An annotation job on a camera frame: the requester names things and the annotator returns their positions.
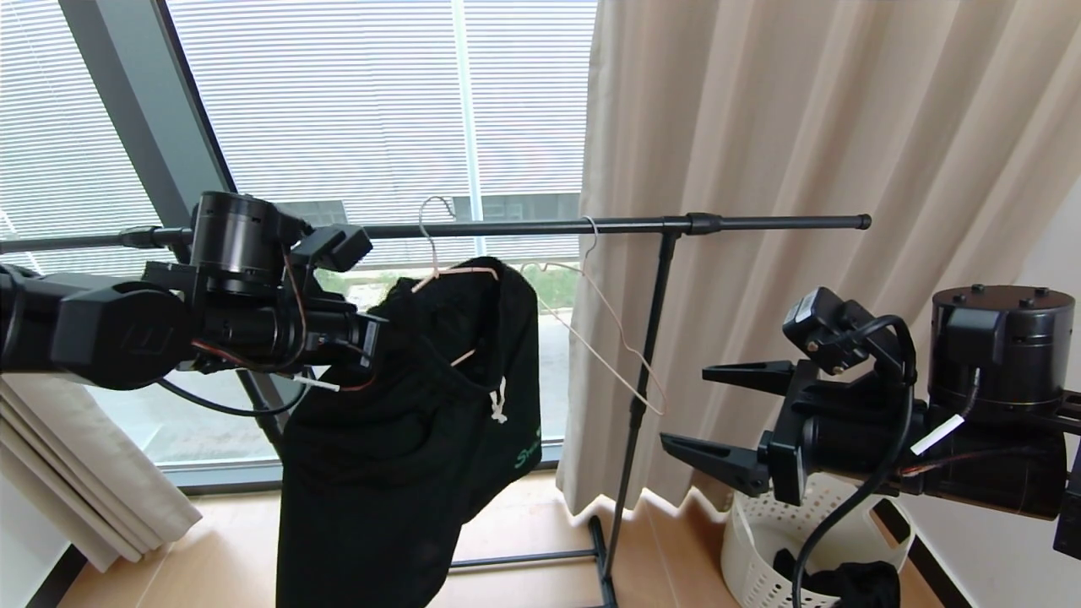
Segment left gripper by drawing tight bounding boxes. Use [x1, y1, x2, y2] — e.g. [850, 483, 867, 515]
[194, 294, 391, 374]

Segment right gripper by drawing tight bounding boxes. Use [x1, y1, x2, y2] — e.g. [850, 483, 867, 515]
[660, 359, 1069, 520]

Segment black shorts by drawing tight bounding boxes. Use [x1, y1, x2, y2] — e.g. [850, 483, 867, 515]
[276, 256, 543, 608]

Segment pink clothes hanger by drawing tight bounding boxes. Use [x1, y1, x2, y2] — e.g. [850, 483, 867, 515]
[411, 196, 501, 368]
[519, 217, 668, 416]

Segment black garment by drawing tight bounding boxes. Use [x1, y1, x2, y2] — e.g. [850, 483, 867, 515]
[773, 549, 900, 608]

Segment white laundry basket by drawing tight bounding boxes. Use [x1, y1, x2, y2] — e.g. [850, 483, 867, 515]
[720, 473, 917, 608]

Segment black clothes rack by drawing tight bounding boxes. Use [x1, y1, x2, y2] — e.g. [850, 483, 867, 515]
[0, 213, 872, 608]

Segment window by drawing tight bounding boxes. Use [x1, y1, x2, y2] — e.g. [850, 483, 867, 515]
[0, 0, 599, 491]

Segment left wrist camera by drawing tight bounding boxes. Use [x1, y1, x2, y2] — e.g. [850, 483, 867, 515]
[290, 224, 374, 292]

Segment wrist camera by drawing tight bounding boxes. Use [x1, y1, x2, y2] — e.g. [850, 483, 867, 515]
[781, 287, 920, 394]
[290, 224, 374, 292]

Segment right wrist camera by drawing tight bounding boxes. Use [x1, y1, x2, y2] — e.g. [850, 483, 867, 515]
[781, 287, 920, 394]

